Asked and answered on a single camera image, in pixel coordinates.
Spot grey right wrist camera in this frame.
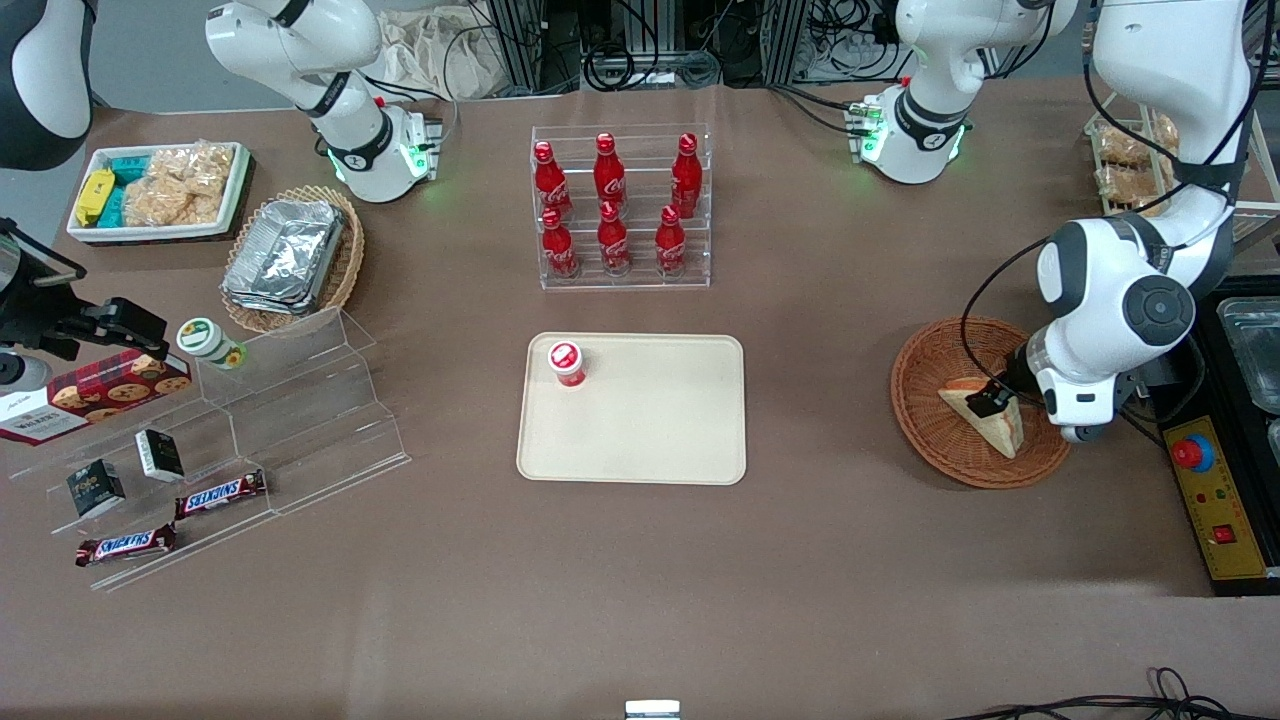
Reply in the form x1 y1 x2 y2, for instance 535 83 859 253
0 352 53 393

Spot small black snack box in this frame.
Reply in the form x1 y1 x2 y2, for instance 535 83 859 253
66 459 127 519
135 429 186 484

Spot yellow snack packet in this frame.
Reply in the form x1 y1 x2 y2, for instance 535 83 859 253
75 168 117 228

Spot beige plastic tray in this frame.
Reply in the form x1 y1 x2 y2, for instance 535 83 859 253
516 333 748 486

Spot clear acrylic step shelf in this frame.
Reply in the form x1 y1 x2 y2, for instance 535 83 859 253
8 305 412 593

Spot steel pan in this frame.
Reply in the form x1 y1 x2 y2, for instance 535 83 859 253
1216 297 1280 416

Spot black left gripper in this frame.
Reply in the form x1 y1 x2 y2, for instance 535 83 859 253
967 340 1047 419

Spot background cable bundle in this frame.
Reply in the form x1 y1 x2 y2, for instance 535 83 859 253
583 35 723 93

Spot brown round wicker basket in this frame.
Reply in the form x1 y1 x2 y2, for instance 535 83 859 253
890 316 1079 490

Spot red tartan cookie box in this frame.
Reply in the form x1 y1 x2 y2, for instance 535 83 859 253
0 348 193 447

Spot Snickers chocolate bar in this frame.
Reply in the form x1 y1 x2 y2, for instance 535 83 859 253
175 469 268 521
75 523 178 569

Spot red cola bottle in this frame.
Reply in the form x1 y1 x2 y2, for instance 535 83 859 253
597 201 633 277
655 206 688 278
533 141 574 221
594 133 627 216
671 133 703 219
541 208 580 279

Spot black floor cable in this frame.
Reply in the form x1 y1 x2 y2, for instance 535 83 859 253
945 667 1280 720

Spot stacked aluminium foil trays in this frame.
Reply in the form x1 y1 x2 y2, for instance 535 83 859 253
222 198 347 316

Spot triangular sandwich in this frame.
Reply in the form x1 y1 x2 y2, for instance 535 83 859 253
938 377 1026 460

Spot black countertop appliance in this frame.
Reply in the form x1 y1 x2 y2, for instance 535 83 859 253
1150 275 1280 597

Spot black aluminium frame post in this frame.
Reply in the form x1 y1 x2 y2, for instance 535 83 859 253
488 0 583 96

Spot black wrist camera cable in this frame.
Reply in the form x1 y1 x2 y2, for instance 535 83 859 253
960 234 1053 399

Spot light oval wicker basket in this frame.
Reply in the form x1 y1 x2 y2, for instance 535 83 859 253
220 184 366 336

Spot green-lidded white cup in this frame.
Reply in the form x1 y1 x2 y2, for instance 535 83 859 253
177 317 248 371

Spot clear acrylic bottle rack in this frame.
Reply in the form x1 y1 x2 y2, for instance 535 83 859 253
530 124 713 292

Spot white rectangular snack tray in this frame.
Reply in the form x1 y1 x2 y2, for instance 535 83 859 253
66 141 253 245

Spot white wire rack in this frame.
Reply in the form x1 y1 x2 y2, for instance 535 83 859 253
1085 112 1280 243

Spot beige cloth bag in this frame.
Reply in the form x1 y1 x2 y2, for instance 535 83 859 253
375 8 503 101

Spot clear rice cracker bag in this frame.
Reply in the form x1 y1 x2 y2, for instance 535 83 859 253
148 145 237 198
122 180 219 227

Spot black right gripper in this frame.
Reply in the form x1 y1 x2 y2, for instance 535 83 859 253
0 220 169 359

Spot red-lidded small cup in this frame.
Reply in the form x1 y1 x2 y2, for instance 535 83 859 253
547 341 588 390

